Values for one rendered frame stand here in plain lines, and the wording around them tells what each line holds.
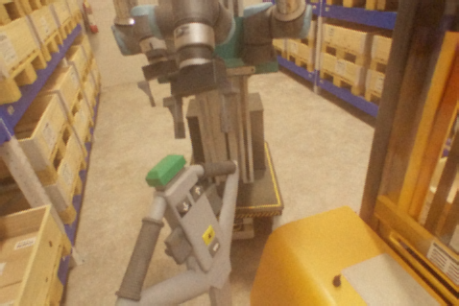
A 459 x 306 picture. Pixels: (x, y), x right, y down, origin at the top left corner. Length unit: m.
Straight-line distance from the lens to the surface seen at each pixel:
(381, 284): 1.07
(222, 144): 2.15
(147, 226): 0.56
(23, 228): 2.23
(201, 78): 0.68
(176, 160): 0.59
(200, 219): 0.64
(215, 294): 0.76
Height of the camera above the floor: 1.73
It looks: 32 degrees down
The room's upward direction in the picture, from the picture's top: 6 degrees counter-clockwise
